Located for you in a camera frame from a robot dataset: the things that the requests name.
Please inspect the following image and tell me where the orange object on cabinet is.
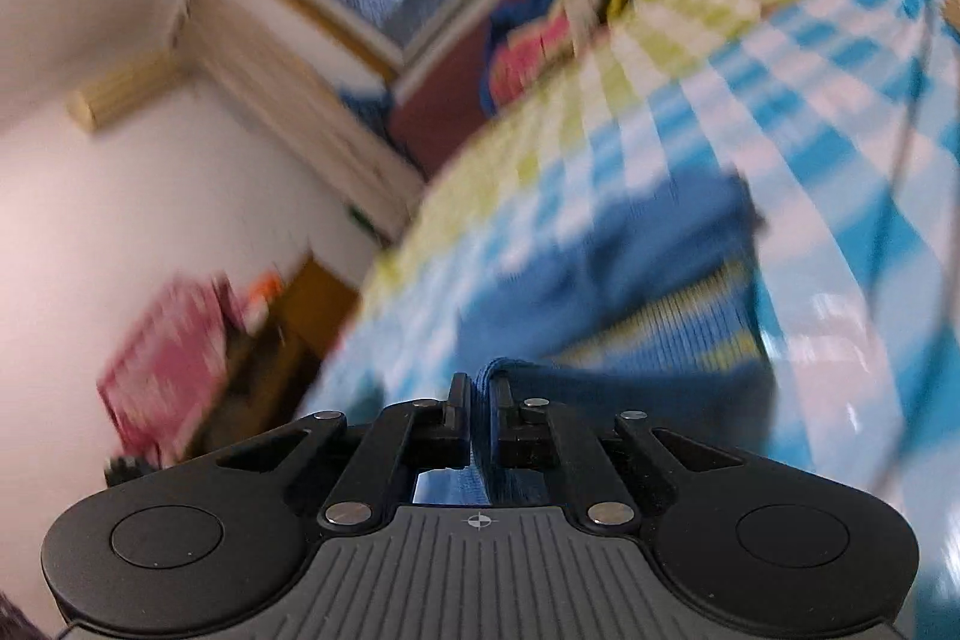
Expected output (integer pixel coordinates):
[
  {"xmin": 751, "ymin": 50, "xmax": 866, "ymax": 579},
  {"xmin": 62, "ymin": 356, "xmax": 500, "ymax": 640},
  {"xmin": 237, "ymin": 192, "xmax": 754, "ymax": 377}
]
[{"xmin": 241, "ymin": 271, "xmax": 286, "ymax": 333}]

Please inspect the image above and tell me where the checkered plastic bed sheet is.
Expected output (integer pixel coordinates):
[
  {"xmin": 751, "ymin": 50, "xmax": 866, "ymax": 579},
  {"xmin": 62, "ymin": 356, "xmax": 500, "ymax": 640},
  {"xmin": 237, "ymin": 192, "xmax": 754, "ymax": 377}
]
[{"xmin": 304, "ymin": 0, "xmax": 958, "ymax": 638}]

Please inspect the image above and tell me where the blue knit sweater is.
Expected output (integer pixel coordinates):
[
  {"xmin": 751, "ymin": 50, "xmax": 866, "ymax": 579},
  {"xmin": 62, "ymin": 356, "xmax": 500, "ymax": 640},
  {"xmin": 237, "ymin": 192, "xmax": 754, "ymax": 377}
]
[{"xmin": 415, "ymin": 170, "xmax": 773, "ymax": 505}]

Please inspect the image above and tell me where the colourful bedding pile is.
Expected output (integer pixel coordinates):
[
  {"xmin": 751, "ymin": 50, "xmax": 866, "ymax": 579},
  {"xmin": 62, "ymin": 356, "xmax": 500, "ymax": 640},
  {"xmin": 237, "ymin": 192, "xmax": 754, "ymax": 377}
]
[{"xmin": 478, "ymin": 0, "xmax": 631, "ymax": 117}]

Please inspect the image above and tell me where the pink floral cloth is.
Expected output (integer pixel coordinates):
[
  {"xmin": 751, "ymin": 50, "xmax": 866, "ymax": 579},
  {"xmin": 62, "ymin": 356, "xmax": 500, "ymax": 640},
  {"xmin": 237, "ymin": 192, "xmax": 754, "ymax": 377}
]
[{"xmin": 96, "ymin": 276, "xmax": 236, "ymax": 468}]

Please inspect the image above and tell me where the wooden cabinet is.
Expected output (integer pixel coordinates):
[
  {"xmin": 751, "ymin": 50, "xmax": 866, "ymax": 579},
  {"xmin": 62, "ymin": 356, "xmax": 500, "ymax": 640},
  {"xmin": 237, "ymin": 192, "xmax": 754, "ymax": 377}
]
[{"xmin": 184, "ymin": 255, "xmax": 358, "ymax": 459}]

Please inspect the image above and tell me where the left beige curtain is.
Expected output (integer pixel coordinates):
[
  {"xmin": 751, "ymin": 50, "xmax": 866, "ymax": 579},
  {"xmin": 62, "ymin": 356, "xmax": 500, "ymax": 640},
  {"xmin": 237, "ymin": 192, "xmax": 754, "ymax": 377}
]
[{"xmin": 178, "ymin": 0, "xmax": 425, "ymax": 241}]

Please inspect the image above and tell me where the maroon headboard cover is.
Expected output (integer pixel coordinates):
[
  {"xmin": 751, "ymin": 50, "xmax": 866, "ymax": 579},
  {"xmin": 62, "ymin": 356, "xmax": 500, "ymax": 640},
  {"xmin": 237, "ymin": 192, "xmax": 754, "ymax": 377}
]
[{"xmin": 386, "ymin": 0, "xmax": 519, "ymax": 182}]

